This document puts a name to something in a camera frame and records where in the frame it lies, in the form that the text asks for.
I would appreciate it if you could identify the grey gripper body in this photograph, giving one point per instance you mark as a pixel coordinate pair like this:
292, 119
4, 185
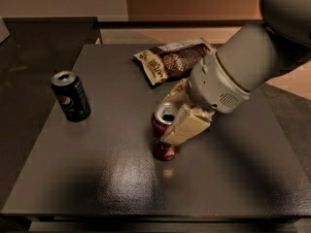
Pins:
212, 84

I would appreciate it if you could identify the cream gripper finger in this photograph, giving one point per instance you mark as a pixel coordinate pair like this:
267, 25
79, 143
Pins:
179, 95
188, 123

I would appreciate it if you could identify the red coke can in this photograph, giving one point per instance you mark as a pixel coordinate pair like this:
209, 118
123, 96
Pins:
162, 118

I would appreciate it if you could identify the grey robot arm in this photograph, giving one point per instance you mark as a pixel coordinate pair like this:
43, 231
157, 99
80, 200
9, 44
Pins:
271, 47

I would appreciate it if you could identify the brown chip bag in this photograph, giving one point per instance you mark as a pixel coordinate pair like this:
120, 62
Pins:
172, 61

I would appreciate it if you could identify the blue pepsi can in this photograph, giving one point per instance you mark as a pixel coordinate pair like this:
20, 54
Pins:
71, 96

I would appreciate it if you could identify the dark side table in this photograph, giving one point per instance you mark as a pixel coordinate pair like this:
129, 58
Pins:
35, 49

